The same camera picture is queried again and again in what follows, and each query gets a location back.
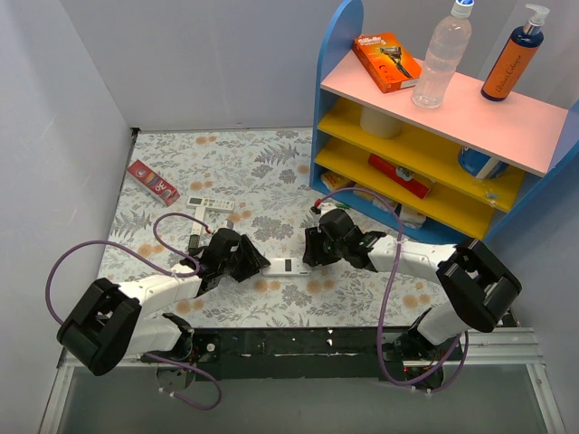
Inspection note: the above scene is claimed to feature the white red remote control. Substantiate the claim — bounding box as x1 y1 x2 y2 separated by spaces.
261 258 311 278

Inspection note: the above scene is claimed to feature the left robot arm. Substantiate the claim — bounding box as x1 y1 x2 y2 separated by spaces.
57 228 270 376

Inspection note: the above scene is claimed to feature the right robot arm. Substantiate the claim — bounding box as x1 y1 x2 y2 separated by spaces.
303 205 522 360

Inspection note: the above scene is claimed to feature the slim white black remote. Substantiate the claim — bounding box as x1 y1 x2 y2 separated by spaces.
187 206 206 252

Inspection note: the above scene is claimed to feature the white air conditioner remote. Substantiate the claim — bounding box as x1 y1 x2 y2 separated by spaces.
186 196 235 213

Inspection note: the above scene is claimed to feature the white soap bar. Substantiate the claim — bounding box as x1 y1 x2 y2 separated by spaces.
353 184 375 202
372 195 399 212
399 204 427 230

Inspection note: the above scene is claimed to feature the red box on shelf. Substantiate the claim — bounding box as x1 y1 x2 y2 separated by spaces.
368 154 434 199

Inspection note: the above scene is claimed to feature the floral table mat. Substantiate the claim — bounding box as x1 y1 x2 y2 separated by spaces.
100 128 446 327

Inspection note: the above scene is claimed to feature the red toothpaste box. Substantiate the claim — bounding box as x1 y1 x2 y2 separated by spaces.
127 160 180 207

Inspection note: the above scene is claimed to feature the white paper roll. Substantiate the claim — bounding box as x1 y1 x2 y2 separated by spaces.
359 106 403 138

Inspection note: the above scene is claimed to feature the blue pink yellow shelf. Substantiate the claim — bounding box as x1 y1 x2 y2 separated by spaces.
309 1 578 244

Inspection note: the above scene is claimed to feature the blue white container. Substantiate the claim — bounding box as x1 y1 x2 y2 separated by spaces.
458 146 508 179

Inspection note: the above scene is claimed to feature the orange razor box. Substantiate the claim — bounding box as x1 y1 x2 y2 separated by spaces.
353 33 422 93

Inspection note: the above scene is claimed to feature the clear plastic water bottle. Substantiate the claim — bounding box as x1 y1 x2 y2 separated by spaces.
412 1 474 109

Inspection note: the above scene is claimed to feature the orange pump bottle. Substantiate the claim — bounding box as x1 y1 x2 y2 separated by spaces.
480 4 550 101

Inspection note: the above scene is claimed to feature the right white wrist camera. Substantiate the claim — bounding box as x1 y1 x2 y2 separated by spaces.
309 199 350 217

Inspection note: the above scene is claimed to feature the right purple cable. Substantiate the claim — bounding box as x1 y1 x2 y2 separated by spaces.
316 186 470 393

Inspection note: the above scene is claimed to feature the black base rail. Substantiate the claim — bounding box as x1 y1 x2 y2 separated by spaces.
153 325 453 383

